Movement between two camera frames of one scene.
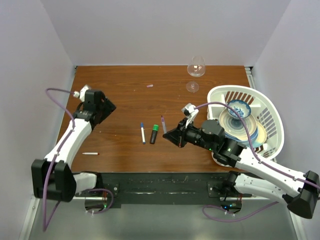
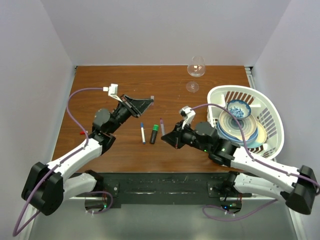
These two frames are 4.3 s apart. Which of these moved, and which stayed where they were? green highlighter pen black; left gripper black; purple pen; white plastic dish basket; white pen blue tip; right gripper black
Moved: left gripper black; purple pen
Stayed: white pen blue tip; green highlighter pen black; white plastic dish basket; right gripper black
